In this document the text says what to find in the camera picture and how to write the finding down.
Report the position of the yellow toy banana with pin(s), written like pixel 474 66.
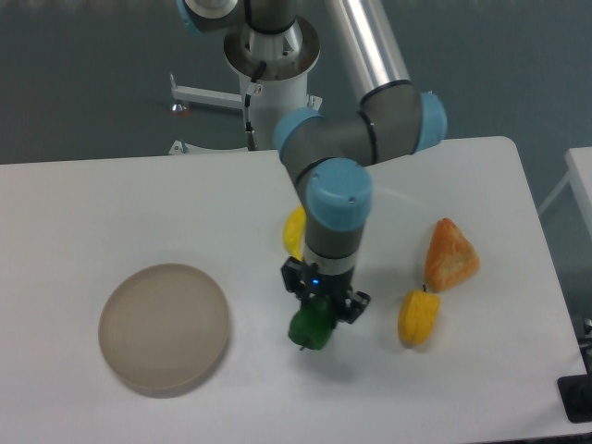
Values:
pixel 293 232

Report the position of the beige round plate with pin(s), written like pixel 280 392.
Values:
pixel 164 330

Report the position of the orange toy bread slice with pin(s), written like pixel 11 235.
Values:
pixel 451 258

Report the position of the green toy pepper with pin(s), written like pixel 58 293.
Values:
pixel 312 326

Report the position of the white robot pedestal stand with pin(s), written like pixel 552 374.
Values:
pixel 273 76

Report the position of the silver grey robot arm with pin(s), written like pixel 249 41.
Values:
pixel 327 160

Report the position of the black box at table edge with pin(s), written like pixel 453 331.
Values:
pixel 576 397

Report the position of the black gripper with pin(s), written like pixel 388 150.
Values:
pixel 304 283

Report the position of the yellow toy pepper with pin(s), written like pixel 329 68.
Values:
pixel 418 316

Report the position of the white side table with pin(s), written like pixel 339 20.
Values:
pixel 578 177

